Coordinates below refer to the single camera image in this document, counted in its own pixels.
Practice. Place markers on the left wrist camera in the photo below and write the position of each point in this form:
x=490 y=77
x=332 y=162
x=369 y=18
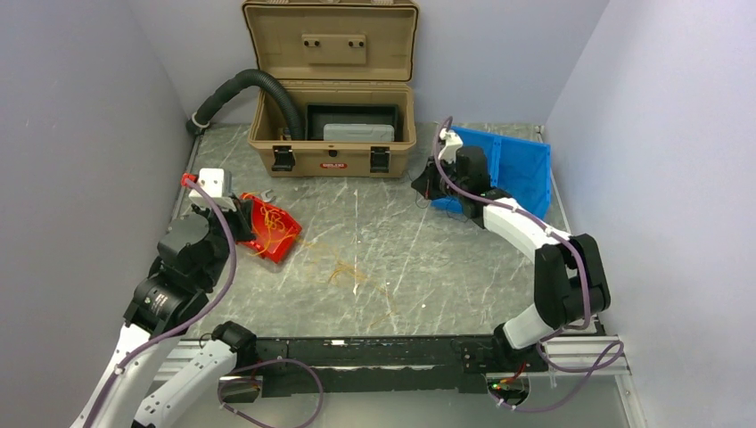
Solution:
x=216 y=183

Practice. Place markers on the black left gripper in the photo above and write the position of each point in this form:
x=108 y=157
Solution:
x=242 y=217

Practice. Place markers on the red bin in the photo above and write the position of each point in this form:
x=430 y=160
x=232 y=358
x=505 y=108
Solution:
x=276 y=232

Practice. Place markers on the blue bin right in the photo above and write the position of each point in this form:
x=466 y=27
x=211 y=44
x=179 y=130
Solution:
x=523 y=169

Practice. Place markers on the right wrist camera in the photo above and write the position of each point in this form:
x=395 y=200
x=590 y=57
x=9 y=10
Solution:
x=450 y=142

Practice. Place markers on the grey plastic box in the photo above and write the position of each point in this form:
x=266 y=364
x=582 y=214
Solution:
x=358 y=132

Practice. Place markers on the tan tool case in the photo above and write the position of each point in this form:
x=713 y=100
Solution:
x=333 y=52

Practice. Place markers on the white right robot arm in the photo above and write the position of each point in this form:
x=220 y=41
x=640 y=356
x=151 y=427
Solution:
x=569 y=285

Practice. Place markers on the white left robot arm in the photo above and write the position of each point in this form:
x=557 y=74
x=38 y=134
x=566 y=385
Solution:
x=175 y=295

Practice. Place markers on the blue bin left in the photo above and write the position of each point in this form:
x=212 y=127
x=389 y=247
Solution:
x=491 y=145

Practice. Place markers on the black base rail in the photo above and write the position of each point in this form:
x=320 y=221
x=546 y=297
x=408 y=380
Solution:
x=281 y=367

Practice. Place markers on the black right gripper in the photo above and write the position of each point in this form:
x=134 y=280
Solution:
x=426 y=183

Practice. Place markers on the silver wrench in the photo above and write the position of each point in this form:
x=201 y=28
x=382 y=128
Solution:
x=267 y=196

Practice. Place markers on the blue bin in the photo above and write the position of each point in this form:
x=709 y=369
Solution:
x=523 y=169
x=491 y=145

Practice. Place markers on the black tray in case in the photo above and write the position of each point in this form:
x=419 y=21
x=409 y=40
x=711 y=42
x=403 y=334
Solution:
x=317 y=115

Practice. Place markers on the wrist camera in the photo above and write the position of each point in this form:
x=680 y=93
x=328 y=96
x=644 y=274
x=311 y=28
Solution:
x=450 y=142
x=216 y=183

